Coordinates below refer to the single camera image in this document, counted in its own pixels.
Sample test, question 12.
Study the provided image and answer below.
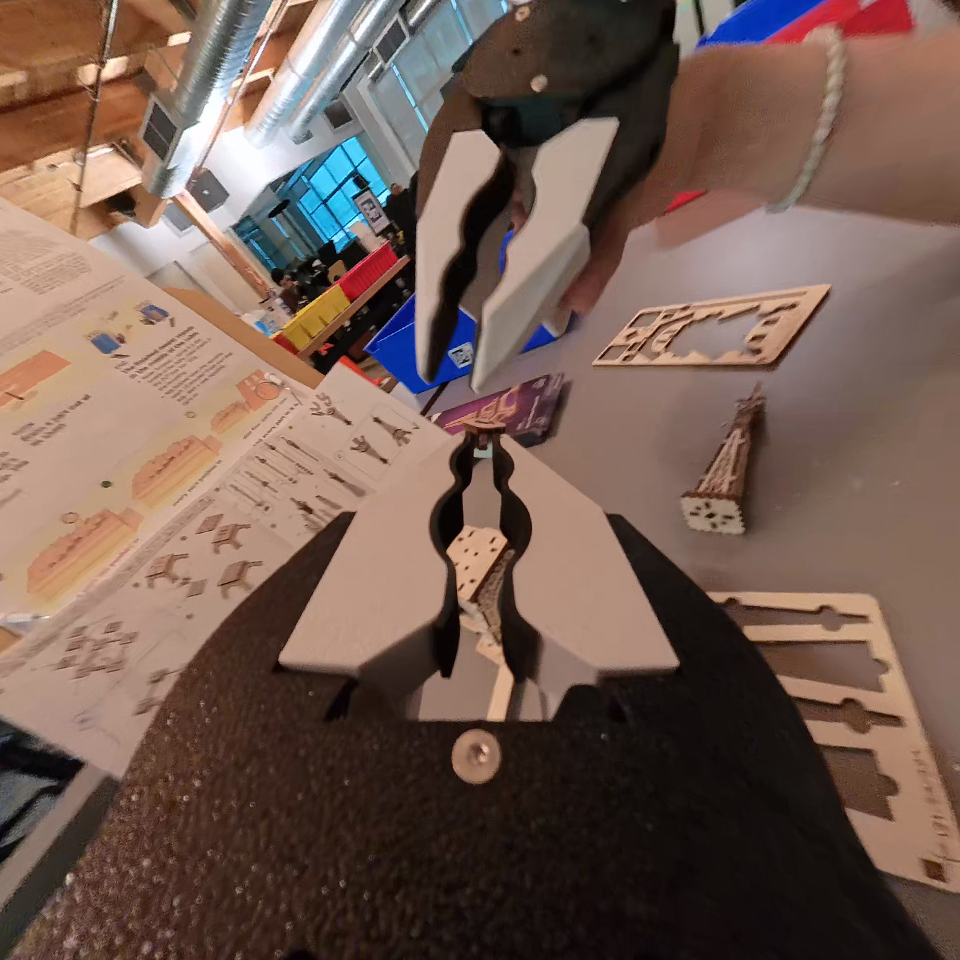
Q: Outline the silver ventilation duct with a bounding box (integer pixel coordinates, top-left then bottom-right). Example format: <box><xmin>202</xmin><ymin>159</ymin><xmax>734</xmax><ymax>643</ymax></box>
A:
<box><xmin>243</xmin><ymin>0</ymin><xmax>406</xmax><ymax>149</ymax></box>
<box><xmin>141</xmin><ymin>0</ymin><xmax>260</xmax><ymax>198</ymax></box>

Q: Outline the white assembly instruction sheet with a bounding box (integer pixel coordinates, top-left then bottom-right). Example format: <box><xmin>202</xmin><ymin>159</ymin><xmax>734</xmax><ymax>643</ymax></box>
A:
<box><xmin>0</xmin><ymin>363</ymin><xmax>451</xmax><ymax>777</ymax></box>

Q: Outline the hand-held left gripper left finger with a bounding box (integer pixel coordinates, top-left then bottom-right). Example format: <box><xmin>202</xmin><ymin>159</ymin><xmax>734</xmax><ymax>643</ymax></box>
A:
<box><xmin>279</xmin><ymin>435</ymin><xmax>475</xmax><ymax>720</ymax></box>

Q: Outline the wooden sheet with slot cutouts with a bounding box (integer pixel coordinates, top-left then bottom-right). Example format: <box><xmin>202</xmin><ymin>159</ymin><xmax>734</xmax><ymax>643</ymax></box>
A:
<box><xmin>708</xmin><ymin>592</ymin><xmax>960</xmax><ymax>894</ymax></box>

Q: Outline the person's right forearm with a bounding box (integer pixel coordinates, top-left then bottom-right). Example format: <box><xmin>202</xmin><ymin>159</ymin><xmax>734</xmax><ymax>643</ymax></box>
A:
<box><xmin>780</xmin><ymin>22</ymin><xmax>960</xmax><ymax>226</ymax></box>

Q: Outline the brown backing board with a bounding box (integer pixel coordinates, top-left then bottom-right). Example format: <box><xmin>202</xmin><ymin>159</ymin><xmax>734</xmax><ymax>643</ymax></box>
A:
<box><xmin>165</xmin><ymin>288</ymin><xmax>324</xmax><ymax>387</ymax></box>

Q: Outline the illustrated guide poster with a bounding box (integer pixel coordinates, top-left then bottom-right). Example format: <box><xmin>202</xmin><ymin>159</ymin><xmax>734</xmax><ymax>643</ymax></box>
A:
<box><xmin>0</xmin><ymin>198</ymin><xmax>324</xmax><ymax>624</ymax></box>

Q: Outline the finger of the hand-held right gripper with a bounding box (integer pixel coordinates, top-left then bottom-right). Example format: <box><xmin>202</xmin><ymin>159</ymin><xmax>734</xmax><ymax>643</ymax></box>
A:
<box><xmin>414</xmin><ymin>129</ymin><xmax>519</xmax><ymax>385</ymax></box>
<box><xmin>471</xmin><ymin>116</ymin><xmax>622</xmax><ymax>393</ymax></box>

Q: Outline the black square speaker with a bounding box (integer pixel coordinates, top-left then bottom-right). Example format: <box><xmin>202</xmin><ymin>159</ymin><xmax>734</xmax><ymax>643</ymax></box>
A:
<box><xmin>187</xmin><ymin>168</ymin><xmax>230</xmax><ymax>211</ymax></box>

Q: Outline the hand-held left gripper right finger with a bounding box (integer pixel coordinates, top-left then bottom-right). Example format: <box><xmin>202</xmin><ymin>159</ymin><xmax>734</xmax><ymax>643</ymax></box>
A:
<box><xmin>491</xmin><ymin>435</ymin><xmax>680</xmax><ymax>720</ymax></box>

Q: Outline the purple puzzle box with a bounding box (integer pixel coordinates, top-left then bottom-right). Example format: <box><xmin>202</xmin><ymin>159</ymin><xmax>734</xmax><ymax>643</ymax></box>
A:
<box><xmin>435</xmin><ymin>372</ymin><xmax>567</xmax><ymax>449</ymax></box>

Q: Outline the wooden sheet with jagged cutouts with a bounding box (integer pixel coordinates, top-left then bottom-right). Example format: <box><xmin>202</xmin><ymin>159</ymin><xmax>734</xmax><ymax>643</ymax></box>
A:
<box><xmin>592</xmin><ymin>283</ymin><xmax>832</xmax><ymax>370</ymax></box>

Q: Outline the large paned window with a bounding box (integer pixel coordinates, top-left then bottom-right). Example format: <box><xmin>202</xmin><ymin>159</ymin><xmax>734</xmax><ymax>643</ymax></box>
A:
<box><xmin>232</xmin><ymin>137</ymin><xmax>391</xmax><ymax>252</ymax></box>

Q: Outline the person's right hand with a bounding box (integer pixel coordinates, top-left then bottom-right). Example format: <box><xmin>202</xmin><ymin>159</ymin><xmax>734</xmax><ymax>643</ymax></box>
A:
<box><xmin>562</xmin><ymin>33</ymin><xmax>815</xmax><ymax>315</ymax></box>

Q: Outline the pale beaded bracelet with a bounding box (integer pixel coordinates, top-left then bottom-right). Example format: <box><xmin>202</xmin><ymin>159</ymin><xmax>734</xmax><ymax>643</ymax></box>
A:
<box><xmin>766</xmin><ymin>26</ymin><xmax>850</xmax><ymax>216</ymax></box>

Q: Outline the wooden tower spire model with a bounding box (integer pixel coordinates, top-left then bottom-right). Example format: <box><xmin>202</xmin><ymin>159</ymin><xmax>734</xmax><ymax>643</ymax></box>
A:
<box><xmin>681</xmin><ymin>382</ymin><xmax>766</xmax><ymax>535</ymax></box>

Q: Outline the wooden arch leg piece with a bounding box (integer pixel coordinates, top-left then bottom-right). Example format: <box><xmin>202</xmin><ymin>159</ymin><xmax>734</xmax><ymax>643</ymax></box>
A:
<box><xmin>472</xmin><ymin>551</ymin><xmax>520</xmax><ymax>661</ymax></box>

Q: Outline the grey desk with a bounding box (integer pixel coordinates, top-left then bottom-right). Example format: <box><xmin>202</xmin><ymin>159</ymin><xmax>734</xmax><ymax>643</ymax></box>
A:
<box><xmin>322</xmin><ymin>202</ymin><xmax>960</xmax><ymax>960</ymax></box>

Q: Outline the yellow storage bin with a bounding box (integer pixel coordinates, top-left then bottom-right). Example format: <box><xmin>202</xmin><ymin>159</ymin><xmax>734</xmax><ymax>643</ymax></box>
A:
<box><xmin>281</xmin><ymin>287</ymin><xmax>354</xmax><ymax>348</ymax></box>

